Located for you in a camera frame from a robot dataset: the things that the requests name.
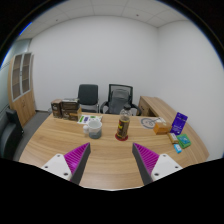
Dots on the green flat box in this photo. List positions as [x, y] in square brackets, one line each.
[184, 141]

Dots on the purple upright box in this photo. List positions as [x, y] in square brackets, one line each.
[179, 123]

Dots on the small light blue box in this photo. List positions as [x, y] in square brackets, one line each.
[177, 148]

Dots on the small tan box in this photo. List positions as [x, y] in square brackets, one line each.
[173, 138]

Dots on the wooden shelf cabinet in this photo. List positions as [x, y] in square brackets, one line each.
[22, 103]

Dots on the orange cardboard box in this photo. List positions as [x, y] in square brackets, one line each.
[162, 128]

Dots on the black mesh office chair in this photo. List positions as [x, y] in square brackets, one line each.
[119, 98]

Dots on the white and grey mug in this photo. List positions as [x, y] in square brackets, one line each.
[94, 129]

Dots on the white green printed leaflet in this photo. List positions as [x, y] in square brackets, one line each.
[89, 118]

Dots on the white sheet with round print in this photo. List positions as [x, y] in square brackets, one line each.
[147, 122]

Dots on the black visitor chair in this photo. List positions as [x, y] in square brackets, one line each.
[88, 95]

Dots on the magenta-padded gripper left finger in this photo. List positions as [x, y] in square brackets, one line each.
[76, 158]

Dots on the clear black-capped drink bottle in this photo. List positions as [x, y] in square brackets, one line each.
[123, 125]

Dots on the small dark brown box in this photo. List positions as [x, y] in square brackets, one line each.
[56, 108]

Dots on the large dark brown box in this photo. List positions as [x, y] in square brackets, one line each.
[70, 105]

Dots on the black armchair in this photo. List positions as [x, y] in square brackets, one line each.
[10, 135]

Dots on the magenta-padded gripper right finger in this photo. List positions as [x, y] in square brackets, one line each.
[146, 158]

